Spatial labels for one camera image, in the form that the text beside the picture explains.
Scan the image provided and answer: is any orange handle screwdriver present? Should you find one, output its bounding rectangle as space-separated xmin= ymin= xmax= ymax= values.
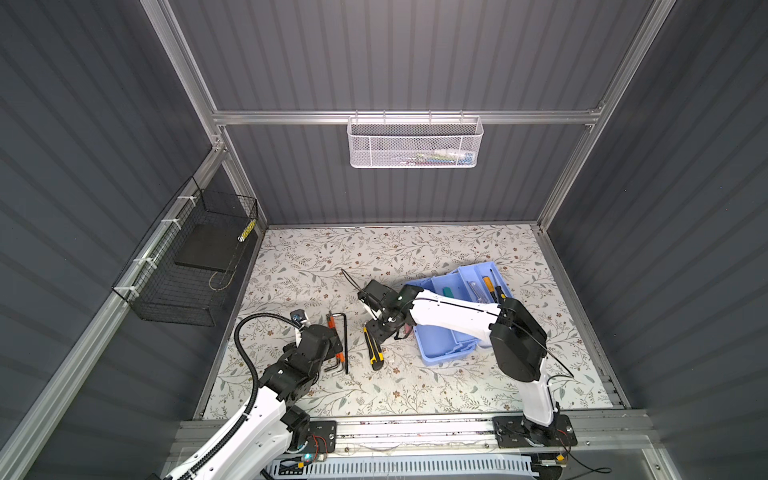
xmin=482 ymin=276 xmax=498 ymax=302

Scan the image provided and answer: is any yellow black utility knife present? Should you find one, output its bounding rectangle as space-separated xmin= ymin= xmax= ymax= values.
xmin=364 ymin=327 xmax=384 ymax=371

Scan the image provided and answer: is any black wire mesh basket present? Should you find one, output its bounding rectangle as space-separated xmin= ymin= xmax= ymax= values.
xmin=113 ymin=181 xmax=259 ymax=327

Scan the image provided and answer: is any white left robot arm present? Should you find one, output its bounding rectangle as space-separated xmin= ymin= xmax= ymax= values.
xmin=166 ymin=325 xmax=343 ymax=479

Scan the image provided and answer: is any orange hacksaw blade bar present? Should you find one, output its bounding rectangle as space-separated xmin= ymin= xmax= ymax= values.
xmin=326 ymin=313 xmax=345 ymax=365

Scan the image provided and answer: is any yellow tag in basket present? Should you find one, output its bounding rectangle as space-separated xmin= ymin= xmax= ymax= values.
xmin=238 ymin=219 xmax=258 ymax=243

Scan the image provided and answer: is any white blue tool box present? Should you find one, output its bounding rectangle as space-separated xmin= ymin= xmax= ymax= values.
xmin=407 ymin=262 xmax=511 ymax=366

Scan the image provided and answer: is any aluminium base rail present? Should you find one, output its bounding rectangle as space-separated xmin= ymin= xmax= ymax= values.
xmin=179 ymin=410 xmax=652 ymax=457

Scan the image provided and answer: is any black corrugated cable hose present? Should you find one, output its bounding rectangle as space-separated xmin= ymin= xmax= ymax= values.
xmin=173 ymin=311 xmax=304 ymax=480

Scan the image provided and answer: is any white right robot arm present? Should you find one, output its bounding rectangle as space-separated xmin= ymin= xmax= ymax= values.
xmin=357 ymin=280 xmax=559 ymax=428

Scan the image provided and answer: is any black pad in basket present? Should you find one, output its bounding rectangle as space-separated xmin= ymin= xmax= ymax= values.
xmin=174 ymin=224 xmax=246 ymax=273

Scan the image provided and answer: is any white wire mesh basket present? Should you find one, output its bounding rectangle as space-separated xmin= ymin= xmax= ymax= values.
xmin=346 ymin=115 xmax=484 ymax=169

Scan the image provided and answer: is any clear handle screwdriver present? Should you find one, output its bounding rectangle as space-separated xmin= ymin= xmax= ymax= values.
xmin=469 ymin=281 xmax=487 ymax=303

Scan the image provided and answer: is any white ventilated cable duct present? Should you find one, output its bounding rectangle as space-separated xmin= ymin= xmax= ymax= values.
xmin=265 ymin=454 xmax=540 ymax=479

